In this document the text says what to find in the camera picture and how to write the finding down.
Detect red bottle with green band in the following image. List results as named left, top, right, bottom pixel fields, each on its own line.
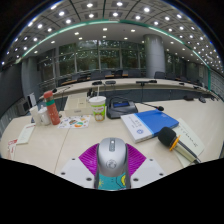
left=43, top=90, right=62, bottom=126

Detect white document with red heading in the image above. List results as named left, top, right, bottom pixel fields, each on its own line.
left=15, top=123, right=37, bottom=146

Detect ceiling lights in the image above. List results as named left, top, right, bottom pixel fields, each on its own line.
left=1, top=0, right=224, bottom=73

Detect dark office chairs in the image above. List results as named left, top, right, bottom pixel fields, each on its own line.
left=71, top=68, right=209, bottom=88

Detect red and white leaflet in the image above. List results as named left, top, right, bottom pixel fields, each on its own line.
left=7, top=138, right=18, bottom=160

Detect white standing board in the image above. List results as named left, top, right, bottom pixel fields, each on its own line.
left=28, top=92, right=38, bottom=108

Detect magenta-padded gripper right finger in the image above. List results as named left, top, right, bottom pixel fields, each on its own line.
left=124, top=143, right=167, bottom=189

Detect paper cup with green print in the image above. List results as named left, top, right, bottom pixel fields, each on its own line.
left=88, top=95, right=107, bottom=123

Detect silver computer mouse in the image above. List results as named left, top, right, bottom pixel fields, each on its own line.
left=96, top=137, right=129, bottom=178

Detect black desk microphone console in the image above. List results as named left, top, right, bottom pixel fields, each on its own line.
left=106, top=96, right=165, bottom=120

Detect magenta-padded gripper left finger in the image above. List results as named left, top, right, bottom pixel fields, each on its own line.
left=58, top=143, right=100, bottom=189

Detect black microphone with yellow ring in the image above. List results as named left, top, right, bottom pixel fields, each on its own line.
left=157, top=126, right=203, bottom=164

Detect blue and white book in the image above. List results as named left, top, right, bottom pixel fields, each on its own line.
left=120, top=109, right=180, bottom=144

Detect white cardboard box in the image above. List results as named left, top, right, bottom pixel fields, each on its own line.
left=63, top=93, right=94, bottom=118

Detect grey box monitor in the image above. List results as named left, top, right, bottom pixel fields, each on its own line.
left=16, top=99, right=31, bottom=116

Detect colourful sticker sheet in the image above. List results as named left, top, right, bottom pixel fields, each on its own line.
left=57, top=114, right=92, bottom=130

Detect white printed paper sheet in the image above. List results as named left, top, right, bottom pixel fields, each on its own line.
left=173, top=117, right=206, bottom=168

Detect long curved conference desk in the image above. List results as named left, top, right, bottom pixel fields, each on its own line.
left=39, top=77, right=218, bottom=101

